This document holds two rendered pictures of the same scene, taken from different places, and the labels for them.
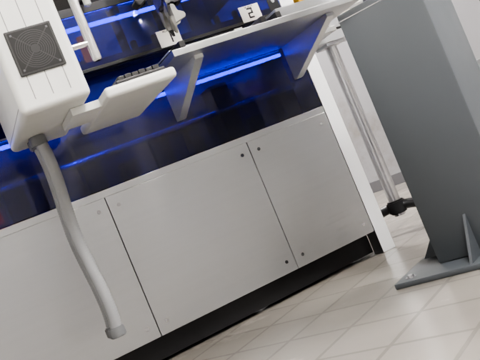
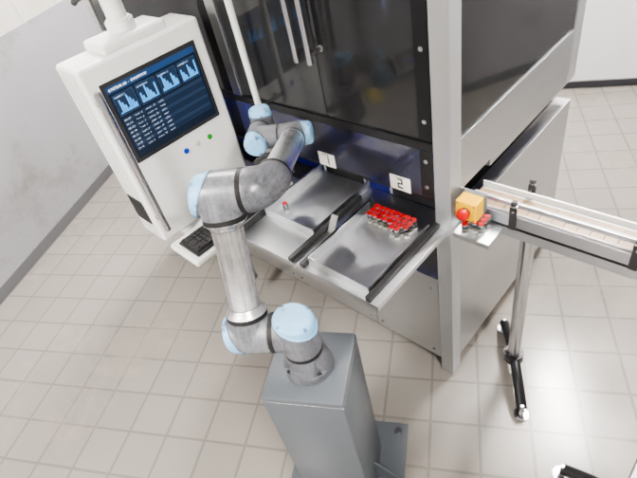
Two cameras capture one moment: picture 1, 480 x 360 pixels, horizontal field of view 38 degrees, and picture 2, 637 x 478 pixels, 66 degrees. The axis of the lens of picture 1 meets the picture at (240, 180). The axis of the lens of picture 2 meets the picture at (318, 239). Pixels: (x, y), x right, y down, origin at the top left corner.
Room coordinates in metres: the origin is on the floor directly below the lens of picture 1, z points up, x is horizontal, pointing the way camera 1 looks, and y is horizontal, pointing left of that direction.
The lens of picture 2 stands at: (1.93, -1.50, 2.03)
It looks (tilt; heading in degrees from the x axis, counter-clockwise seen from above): 41 degrees down; 75
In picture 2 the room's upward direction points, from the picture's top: 14 degrees counter-clockwise
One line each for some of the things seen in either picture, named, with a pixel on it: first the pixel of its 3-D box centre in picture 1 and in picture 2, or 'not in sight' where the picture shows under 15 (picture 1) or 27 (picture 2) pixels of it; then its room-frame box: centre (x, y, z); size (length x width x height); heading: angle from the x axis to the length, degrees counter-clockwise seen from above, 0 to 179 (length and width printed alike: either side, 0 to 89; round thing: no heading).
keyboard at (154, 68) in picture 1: (125, 93); (225, 221); (2.00, 0.21, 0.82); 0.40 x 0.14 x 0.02; 22
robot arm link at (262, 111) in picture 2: not in sight; (262, 122); (2.23, -0.01, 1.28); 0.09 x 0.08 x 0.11; 60
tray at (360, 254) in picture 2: (287, 23); (369, 244); (2.39, -0.36, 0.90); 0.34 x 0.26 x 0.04; 24
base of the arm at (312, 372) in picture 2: not in sight; (305, 354); (2.03, -0.61, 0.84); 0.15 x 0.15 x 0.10
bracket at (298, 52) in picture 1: (312, 47); not in sight; (2.46, -0.42, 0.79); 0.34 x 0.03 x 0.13; 24
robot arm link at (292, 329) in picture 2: not in sight; (295, 330); (2.03, -0.61, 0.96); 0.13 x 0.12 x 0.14; 150
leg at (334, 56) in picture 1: (364, 129); (519, 303); (2.89, -0.56, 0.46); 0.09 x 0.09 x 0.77; 24
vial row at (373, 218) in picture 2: not in sight; (388, 224); (2.49, -0.31, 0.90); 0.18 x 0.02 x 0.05; 114
